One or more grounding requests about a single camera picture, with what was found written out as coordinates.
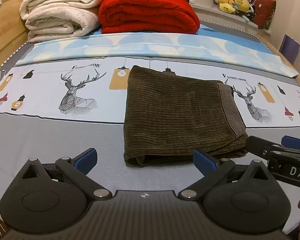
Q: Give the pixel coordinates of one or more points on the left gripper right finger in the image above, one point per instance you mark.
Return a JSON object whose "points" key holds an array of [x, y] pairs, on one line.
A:
{"points": [[214, 171]]}

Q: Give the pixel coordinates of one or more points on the red folded blanket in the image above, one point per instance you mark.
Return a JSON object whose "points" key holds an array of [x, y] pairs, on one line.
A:
{"points": [[167, 16]]}

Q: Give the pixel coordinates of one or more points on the cream folded blanket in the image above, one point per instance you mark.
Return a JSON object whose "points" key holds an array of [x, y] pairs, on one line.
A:
{"points": [[54, 19]]}

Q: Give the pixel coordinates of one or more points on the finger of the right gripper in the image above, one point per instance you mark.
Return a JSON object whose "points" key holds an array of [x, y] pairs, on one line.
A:
{"points": [[291, 142], [259, 147]]}

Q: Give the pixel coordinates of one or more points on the light blue patterned blanket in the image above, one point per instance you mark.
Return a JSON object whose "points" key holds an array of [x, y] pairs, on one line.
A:
{"points": [[227, 49]]}

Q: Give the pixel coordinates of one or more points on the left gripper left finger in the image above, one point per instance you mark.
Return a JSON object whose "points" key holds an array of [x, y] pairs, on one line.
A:
{"points": [[75, 171]]}

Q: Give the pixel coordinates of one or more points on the dark red cushion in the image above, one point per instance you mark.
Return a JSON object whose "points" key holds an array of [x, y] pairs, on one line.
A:
{"points": [[264, 12]]}

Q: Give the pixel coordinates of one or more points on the purple box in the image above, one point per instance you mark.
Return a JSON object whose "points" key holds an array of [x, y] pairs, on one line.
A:
{"points": [[289, 48]]}

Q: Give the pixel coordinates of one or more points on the yellow plush toy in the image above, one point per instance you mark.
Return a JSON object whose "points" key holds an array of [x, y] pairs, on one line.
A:
{"points": [[226, 6], [242, 6]]}

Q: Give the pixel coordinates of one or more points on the olive corduroy pants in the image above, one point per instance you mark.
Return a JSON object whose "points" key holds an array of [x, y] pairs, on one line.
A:
{"points": [[168, 117]]}

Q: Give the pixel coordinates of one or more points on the printed grey bed sheet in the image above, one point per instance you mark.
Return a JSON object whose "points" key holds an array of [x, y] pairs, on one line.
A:
{"points": [[48, 138]]}

